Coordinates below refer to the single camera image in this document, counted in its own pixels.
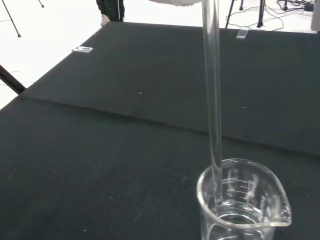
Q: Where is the black floor cable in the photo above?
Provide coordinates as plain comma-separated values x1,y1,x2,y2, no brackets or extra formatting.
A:
225,0,308,32

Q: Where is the black tripod leg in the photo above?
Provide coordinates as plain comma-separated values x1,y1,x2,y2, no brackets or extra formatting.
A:
0,63,27,95
224,0,236,29
0,0,23,39
256,0,266,29

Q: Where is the black bench cloth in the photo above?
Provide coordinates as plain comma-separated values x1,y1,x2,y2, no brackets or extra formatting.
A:
0,21,320,240

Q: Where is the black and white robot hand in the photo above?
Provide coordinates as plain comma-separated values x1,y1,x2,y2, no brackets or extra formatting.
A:
146,0,204,9

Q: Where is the person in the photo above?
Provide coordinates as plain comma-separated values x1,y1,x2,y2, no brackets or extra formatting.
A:
95,0,126,27

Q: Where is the clear glass beaker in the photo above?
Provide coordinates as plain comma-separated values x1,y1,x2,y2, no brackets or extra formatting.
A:
195,157,293,240

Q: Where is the clear cloth clip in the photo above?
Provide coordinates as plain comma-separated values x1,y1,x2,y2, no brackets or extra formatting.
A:
71,45,94,55
235,28,249,40

